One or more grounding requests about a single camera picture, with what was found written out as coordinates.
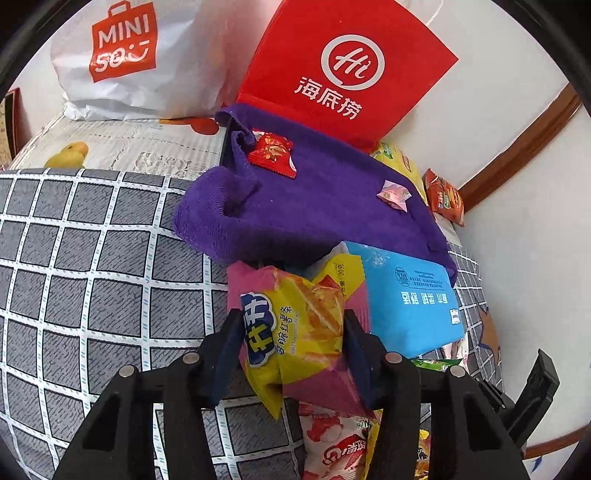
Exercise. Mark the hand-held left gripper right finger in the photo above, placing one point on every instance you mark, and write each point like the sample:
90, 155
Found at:
359, 357

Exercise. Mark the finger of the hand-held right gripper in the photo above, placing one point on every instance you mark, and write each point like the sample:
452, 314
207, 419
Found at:
498, 399
538, 383

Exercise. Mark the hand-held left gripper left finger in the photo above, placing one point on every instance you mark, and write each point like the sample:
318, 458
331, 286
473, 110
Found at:
225, 355

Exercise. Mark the yellow and pink snack packet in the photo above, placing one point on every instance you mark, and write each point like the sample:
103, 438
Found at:
300, 323

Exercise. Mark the white and pink lychee packet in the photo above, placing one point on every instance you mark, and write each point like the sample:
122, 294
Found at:
332, 447

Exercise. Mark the brown wooden trim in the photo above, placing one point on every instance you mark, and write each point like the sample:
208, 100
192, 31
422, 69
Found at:
554, 443
521, 147

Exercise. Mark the blue tissue pack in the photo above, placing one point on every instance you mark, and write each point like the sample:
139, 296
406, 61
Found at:
406, 300

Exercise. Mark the grey checked blanket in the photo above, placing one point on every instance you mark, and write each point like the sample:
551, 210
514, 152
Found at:
92, 277

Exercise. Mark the purple towel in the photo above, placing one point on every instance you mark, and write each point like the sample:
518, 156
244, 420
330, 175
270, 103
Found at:
323, 198

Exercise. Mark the small pink candy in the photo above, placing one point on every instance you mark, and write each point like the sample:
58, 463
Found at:
393, 194

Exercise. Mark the orange snack packet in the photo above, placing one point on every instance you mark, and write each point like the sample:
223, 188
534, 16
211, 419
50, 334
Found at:
445, 198

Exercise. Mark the yellow and green snack packet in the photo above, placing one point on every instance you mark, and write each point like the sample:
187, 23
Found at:
406, 166

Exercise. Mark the red candy packet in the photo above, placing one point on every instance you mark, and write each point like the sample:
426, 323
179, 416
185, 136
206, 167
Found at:
272, 152

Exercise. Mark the white plastic shopping bag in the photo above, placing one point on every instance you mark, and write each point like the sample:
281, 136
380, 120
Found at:
184, 69

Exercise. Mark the red framed board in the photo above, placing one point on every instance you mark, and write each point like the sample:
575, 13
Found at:
10, 124

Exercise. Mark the red fabric bag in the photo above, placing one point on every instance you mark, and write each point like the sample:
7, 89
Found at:
295, 46

